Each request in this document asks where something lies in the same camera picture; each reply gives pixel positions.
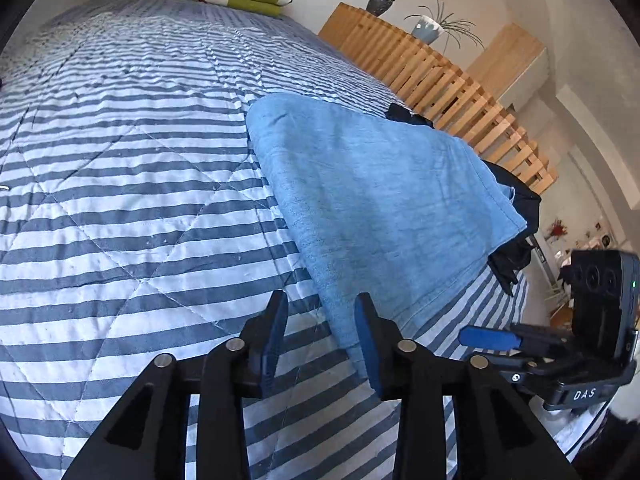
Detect wooden panel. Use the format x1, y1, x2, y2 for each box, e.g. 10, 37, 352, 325
465, 22, 547, 106

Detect black clothes pile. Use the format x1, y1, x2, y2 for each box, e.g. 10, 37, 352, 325
482, 160, 543, 296

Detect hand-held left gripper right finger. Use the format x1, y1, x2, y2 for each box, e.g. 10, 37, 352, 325
352, 292, 576, 480

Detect potted plant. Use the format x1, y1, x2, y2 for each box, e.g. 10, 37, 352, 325
404, 0, 485, 51

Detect striped bed blanket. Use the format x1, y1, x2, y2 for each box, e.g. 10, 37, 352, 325
0, 0, 531, 480

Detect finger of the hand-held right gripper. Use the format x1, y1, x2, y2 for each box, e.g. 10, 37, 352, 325
459, 322, 576, 361

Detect blue soft pants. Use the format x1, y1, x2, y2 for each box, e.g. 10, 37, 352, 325
246, 92, 528, 396

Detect wooden slatted headboard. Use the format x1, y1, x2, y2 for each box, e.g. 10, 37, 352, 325
317, 2, 558, 196

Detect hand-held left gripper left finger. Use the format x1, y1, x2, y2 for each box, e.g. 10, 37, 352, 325
60, 290, 290, 480

